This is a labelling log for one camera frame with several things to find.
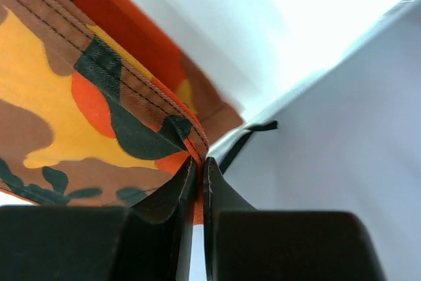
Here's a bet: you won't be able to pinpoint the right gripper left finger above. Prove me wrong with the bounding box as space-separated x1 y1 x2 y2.
1 158 197 280

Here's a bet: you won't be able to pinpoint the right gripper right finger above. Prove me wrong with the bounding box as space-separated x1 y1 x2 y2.
203 157 385 280

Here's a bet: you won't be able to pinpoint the orange camouflage trousers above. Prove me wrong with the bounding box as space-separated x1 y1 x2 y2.
1 0 243 207

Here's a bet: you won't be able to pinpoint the red plastic tray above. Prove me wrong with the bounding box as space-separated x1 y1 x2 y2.
73 0 189 93

